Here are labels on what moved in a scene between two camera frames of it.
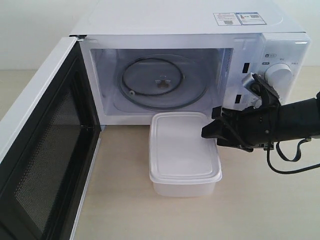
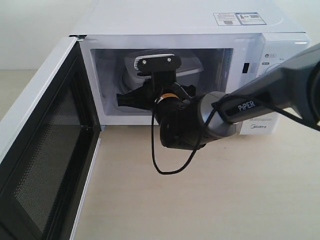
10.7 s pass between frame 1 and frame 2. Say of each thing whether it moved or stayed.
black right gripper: moved
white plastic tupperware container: moved
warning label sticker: stayed
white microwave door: stayed
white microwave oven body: stayed
